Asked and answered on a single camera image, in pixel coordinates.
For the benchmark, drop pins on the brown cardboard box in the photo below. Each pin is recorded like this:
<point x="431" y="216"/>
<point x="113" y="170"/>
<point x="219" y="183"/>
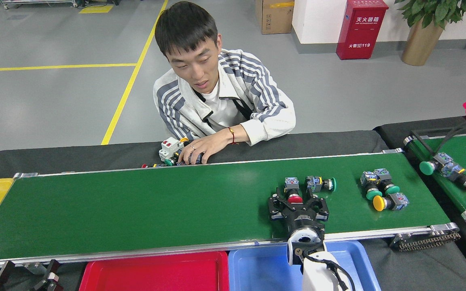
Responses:
<point x="275" y="18"/>

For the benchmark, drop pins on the metal rack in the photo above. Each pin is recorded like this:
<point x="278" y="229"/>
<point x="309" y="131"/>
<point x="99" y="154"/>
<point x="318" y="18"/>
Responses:
<point x="39" y="3"/>

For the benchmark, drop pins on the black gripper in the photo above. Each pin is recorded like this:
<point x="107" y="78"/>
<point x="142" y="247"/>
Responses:
<point x="302" y="218"/>

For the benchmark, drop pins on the white circuit breaker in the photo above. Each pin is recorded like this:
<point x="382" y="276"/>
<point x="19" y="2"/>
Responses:
<point x="168" y="147"/>

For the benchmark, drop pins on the long green conveyor belt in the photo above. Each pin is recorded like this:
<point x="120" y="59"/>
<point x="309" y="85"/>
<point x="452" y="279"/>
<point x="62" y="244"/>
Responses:
<point x="136" y="210"/>

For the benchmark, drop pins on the narrow black table cloth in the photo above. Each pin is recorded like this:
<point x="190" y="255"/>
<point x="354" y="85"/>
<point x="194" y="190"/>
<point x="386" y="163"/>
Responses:
<point x="395" y="131"/>

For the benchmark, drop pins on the person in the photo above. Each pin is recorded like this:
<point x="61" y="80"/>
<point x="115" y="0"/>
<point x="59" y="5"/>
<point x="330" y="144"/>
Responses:
<point x="225" y="105"/>

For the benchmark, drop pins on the red plastic tray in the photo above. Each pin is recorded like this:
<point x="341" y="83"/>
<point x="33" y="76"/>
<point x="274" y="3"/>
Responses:
<point x="156" y="275"/>

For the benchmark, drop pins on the potted plant in gold pot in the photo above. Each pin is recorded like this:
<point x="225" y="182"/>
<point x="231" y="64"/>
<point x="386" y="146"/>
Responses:
<point x="419" y="44"/>

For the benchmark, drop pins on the wide black table cloth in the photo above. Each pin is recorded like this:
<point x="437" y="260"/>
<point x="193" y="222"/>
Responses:
<point x="318" y="143"/>

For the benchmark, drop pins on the blue block push button switch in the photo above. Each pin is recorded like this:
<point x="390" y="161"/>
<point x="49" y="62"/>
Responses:
<point x="190" y="162"/>

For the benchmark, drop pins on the red fire extinguisher cabinet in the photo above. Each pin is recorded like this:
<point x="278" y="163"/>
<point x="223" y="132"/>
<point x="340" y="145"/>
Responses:
<point x="360" y="36"/>

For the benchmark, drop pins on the person's left hand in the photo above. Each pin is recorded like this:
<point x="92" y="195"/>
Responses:
<point x="208" y="145"/>

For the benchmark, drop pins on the blue plastic tray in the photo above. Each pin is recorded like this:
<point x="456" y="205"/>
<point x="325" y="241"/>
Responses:
<point x="257" y="270"/>

